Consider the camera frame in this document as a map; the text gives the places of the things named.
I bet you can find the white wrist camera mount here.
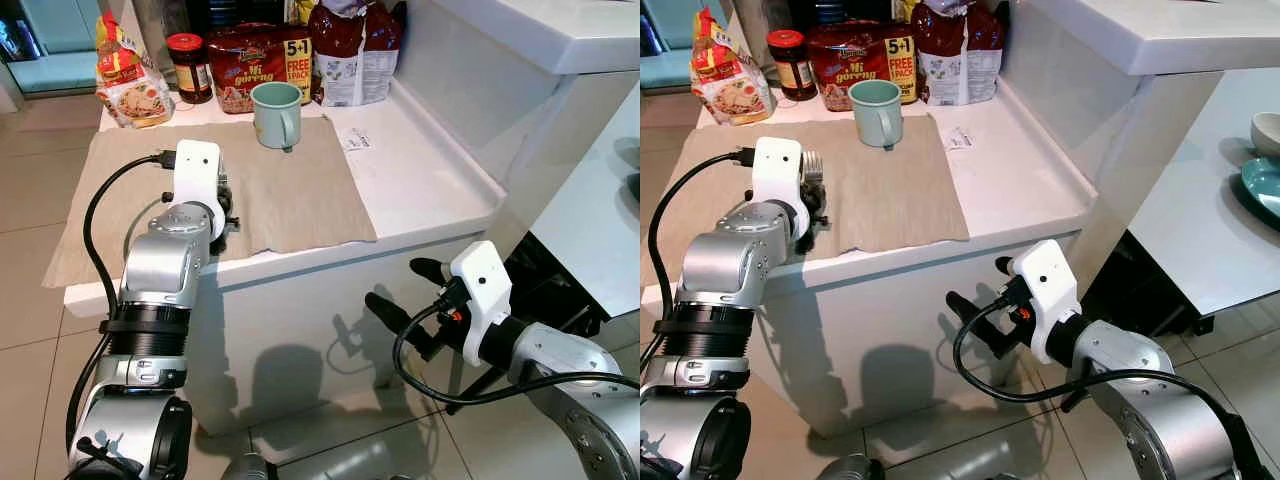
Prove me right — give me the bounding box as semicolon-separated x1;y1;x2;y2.
750;136;807;217
1006;239;1082;366
449;240;514;367
173;139;224;217

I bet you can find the silver robot leg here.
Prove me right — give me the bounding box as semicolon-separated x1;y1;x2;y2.
218;452;277;480
814;452;873;480

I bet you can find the grey dining table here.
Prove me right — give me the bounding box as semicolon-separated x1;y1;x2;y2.
529;84;641;320
1127;67;1280;320

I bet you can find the dark jar with red lid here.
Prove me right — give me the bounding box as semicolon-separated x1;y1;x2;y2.
165;32;215;106
767;29;818;103

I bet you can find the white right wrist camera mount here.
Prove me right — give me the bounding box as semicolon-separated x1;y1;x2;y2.
449;240;514;367
1006;239;1082;366

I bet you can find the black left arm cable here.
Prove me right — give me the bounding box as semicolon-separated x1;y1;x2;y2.
64;149;179;453
646;147;757;336

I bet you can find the red mi goreng noodle multipack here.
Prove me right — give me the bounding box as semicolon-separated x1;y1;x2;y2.
206;22;317;115
806;19;919;112

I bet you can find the black chair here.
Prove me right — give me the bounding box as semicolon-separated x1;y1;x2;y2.
1079;229;1217;338
499;231;614;343

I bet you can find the white kitchen island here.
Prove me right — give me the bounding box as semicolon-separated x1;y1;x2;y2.
640;0;1227;439
62;0;641;438

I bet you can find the teal plate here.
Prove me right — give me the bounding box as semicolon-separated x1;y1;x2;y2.
1239;157;1280;223

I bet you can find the red and white food bag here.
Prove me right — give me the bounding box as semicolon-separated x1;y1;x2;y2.
307;0;407;109
908;0;1011;108

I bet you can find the silver metal fork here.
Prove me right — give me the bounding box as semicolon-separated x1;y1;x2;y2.
802;149;831;195

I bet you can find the teal bench seat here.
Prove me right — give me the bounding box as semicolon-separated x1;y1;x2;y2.
640;0;703;93
0;0;102;97

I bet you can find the white bowl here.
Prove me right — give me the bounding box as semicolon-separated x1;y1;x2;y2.
1249;111;1280;162

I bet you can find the pale green mug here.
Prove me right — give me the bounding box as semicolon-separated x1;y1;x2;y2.
250;81;305;154
848;79;905;151

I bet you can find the beige cloth placemat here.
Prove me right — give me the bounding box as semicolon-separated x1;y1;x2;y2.
42;117;379;290
640;114;971;289

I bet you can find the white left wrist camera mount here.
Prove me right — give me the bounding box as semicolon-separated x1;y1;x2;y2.
173;139;224;217
750;136;807;217

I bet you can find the yellow orange noodle packet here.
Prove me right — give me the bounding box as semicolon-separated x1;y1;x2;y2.
689;6;777;127
94;9;177;130

